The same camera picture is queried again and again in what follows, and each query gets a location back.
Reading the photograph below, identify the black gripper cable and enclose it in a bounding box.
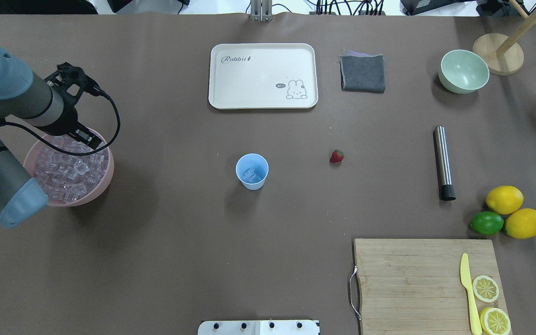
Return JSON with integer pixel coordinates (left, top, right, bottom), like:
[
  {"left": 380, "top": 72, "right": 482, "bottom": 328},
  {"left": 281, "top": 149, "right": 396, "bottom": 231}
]
[{"left": 5, "top": 88, "right": 121, "bottom": 156}]

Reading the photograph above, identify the lemon half upper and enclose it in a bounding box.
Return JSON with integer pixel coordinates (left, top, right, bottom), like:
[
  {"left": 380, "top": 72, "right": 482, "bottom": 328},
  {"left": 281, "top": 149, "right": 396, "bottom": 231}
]
[{"left": 479, "top": 307, "right": 512, "bottom": 335}]

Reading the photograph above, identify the green lime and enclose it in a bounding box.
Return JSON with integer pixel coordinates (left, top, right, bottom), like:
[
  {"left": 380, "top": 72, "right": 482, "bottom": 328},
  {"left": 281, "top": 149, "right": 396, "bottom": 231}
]
[{"left": 469, "top": 211, "right": 505, "bottom": 235}]

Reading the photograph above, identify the yellow lemon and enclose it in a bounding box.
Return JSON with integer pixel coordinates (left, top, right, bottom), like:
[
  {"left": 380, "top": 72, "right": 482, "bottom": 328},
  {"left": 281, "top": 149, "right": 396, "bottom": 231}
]
[
  {"left": 504, "top": 208, "right": 536, "bottom": 239},
  {"left": 485, "top": 185, "right": 524, "bottom": 215}
]

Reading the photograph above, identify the mint green bowl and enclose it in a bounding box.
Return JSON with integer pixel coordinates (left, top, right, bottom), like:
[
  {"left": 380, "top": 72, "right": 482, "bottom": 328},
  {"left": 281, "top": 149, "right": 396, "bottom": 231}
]
[{"left": 438, "top": 49, "right": 490, "bottom": 94}]

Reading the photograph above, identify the lemon half lower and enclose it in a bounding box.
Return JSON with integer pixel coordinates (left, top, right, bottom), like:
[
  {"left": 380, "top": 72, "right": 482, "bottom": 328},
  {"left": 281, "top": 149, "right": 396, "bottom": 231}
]
[{"left": 472, "top": 275, "right": 500, "bottom": 303}]

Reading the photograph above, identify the wooden mug tree stand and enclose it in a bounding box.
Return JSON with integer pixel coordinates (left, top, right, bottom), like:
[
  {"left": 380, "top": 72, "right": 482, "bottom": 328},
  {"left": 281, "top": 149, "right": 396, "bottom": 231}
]
[{"left": 472, "top": 0, "right": 536, "bottom": 76}]

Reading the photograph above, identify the cream rabbit tray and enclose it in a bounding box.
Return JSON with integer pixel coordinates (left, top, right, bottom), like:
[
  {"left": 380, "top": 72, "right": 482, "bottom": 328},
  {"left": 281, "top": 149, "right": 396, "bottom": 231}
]
[{"left": 208, "top": 44, "right": 319, "bottom": 110}]

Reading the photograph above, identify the red strawberry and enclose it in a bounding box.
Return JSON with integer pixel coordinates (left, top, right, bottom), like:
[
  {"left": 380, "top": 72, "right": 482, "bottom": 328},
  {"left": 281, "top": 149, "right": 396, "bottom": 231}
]
[{"left": 329, "top": 150, "right": 345, "bottom": 164}]

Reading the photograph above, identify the yellow lemon lower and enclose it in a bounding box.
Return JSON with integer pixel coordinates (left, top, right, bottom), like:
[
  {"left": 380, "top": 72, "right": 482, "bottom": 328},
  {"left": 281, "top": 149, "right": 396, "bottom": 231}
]
[{"left": 504, "top": 208, "right": 536, "bottom": 239}]

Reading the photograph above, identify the clear ice cube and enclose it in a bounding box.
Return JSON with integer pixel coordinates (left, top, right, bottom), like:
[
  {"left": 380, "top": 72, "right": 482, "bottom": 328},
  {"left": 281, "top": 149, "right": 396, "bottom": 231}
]
[{"left": 242, "top": 168, "right": 263, "bottom": 184}]

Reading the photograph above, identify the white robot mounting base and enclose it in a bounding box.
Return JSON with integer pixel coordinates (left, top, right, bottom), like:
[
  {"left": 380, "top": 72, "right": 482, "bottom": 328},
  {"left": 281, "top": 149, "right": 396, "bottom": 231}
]
[{"left": 197, "top": 319, "right": 321, "bottom": 335}]

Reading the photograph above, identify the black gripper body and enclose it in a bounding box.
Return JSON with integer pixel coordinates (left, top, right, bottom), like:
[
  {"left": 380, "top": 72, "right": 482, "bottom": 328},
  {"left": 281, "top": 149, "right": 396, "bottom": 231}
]
[{"left": 49, "top": 91, "right": 85, "bottom": 140}]

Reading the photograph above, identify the lemon half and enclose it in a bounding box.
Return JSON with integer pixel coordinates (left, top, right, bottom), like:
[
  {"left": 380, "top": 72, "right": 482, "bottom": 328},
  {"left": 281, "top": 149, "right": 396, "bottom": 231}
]
[
  {"left": 472, "top": 275, "right": 500, "bottom": 303},
  {"left": 479, "top": 307, "right": 512, "bottom": 335}
]

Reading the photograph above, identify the yellow lemon upper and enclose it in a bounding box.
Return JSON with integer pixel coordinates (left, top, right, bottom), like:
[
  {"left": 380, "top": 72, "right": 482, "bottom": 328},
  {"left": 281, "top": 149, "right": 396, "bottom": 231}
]
[{"left": 485, "top": 185, "right": 524, "bottom": 215}]

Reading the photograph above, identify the yellow plastic knife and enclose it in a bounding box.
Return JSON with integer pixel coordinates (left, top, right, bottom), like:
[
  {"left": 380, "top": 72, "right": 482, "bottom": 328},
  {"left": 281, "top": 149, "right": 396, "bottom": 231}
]
[{"left": 459, "top": 253, "right": 482, "bottom": 335}]

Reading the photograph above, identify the pink bowl of ice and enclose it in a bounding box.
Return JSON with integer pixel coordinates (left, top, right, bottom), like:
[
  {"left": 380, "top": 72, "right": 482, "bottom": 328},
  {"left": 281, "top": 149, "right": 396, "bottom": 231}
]
[{"left": 23, "top": 135, "right": 114, "bottom": 207}]

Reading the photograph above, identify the wooden cutting board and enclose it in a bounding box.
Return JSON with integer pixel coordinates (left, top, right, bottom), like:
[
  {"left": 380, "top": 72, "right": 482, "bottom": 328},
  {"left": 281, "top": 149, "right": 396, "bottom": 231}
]
[{"left": 353, "top": 238, "right": 501, "bottom": 335}]

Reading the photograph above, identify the grey folded cloth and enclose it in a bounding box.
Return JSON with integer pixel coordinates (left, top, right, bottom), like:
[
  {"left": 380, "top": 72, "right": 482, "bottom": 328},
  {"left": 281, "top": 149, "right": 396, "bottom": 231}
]
[{"left": 340, "top": 50, "right": 386, "bottom": 94}]

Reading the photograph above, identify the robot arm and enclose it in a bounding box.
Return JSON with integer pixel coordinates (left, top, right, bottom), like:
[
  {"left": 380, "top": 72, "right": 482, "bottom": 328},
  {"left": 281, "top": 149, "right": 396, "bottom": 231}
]
[{"left": 0, "top": 47, "right": 121, "bottom": 228}]

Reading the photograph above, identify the aluminium frame post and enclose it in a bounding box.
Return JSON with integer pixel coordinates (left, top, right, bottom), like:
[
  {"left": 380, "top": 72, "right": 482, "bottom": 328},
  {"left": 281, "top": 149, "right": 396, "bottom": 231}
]
[{"left": 249, "top": 0, "right": 274, "bottom": 22}]

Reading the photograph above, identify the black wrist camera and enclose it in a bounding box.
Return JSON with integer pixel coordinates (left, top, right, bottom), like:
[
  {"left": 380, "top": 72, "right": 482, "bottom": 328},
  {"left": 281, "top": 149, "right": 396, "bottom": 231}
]
[{"left": 44, "top": 62, "right": 103, "bottom": 107}]

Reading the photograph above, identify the steel muddler black tip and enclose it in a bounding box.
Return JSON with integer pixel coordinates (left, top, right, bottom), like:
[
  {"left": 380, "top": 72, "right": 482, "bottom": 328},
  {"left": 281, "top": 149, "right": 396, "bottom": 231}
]
[{"left": 433, "top": 125, "right": 456, "bottom": 201}]

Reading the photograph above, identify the light blue plastic cup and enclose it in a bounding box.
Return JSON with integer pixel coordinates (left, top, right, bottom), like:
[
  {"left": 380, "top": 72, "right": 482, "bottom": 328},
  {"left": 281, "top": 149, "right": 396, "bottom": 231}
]
[{"left": 235, "top": 153, "right": 269, "bottom": 190}]

